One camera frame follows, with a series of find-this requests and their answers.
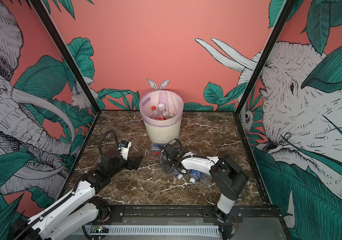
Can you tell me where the red green label clear bottle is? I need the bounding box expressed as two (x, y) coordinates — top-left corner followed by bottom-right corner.
(158, 103), (170, 120)

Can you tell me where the long clear bottle blue label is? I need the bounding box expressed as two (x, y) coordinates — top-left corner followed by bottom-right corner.
(172, 169), (187, 180)

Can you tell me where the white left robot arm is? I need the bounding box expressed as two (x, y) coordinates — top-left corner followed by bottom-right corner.
(7, 150), (143, 240)

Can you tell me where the cream ribbed waste bin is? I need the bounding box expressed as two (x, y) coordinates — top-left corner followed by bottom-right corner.
(143, 119), (182, 144)

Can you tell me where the white slotted cable duct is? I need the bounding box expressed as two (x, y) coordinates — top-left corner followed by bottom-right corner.
(85, 225), (221, 237)

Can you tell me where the flattened bottle blue cap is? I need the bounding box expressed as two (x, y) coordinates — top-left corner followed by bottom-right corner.
(150, 143), (178, 155)

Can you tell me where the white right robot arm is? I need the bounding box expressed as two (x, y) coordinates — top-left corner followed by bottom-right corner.
(158, 144), (249, 215)

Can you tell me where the black left corner frame post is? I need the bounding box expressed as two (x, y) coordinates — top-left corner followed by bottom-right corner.
(29, 0), (102, 114)

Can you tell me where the red label cola bottle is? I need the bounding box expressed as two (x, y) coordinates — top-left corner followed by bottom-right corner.
(150, 106), (167, 121)

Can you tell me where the crushed clear plastic bottle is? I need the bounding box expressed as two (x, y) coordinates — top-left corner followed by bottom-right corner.
(200, 173), (212, 185)

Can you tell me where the black right corner frame post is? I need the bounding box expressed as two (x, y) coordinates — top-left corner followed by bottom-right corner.
(235, 0), (296, 114)

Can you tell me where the purple bin liner bag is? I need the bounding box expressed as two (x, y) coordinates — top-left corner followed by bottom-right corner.
(139, 90), (184, 128)

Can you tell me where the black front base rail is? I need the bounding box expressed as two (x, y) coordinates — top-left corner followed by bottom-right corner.
(103, 205), (282, 225)

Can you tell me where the black corner frame post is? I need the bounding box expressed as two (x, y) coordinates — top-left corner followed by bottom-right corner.
(29, 0), (102, 114)
(235, 0), (296, 114)

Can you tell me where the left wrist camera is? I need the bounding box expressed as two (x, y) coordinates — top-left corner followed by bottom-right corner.
(120, 141), (132, 160)

